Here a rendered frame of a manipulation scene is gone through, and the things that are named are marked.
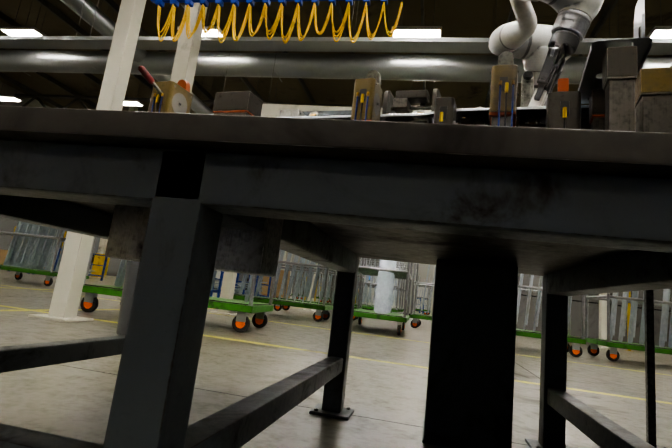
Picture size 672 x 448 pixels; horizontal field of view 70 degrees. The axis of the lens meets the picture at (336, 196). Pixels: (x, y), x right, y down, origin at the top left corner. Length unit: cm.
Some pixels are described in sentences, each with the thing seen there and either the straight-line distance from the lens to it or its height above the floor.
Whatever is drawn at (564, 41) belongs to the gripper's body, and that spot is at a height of 121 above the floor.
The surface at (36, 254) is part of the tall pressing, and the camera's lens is 1208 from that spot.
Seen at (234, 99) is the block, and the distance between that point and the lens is 146.
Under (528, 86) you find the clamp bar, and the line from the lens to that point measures 164.
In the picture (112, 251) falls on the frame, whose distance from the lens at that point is 108.
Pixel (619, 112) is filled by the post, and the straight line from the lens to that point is 102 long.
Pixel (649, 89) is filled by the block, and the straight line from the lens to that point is 130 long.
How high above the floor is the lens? 48
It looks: 12 degrees up
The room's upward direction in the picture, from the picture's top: 7 degrees clockwise
